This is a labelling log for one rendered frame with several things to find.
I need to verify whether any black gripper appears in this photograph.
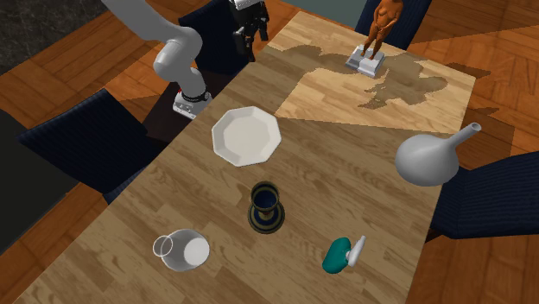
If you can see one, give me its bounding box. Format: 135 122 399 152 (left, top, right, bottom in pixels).
229 3 271 63

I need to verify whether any dark blue chair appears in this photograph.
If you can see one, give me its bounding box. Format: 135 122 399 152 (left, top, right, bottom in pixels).
17 87 170 206
425 150 539 244
178 0 271 78
354 0 434 52

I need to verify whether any white octagonal plate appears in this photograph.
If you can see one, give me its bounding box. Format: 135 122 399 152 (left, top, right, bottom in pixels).
211 105 282 168

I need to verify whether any dark robot stand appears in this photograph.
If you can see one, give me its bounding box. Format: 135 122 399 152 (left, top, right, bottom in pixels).
142 69 225 145

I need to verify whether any orange human figure statue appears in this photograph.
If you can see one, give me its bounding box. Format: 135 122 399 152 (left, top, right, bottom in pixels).
345 0 404 79

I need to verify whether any wooden dining table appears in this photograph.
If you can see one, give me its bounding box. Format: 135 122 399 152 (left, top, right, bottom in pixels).
12 9 478 304

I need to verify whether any dark blue gold vase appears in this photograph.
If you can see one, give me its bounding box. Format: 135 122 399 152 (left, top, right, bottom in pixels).
246 180 286 236

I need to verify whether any grey round long-necked vase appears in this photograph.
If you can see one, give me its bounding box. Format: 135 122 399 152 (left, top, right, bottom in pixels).
394 122 483 187

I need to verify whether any clear glass flask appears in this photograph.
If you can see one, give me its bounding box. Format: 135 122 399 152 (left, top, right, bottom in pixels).
152 228 211 273

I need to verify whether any teal spray bottle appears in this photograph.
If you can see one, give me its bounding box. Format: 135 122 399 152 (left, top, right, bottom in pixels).
321 235 367 276

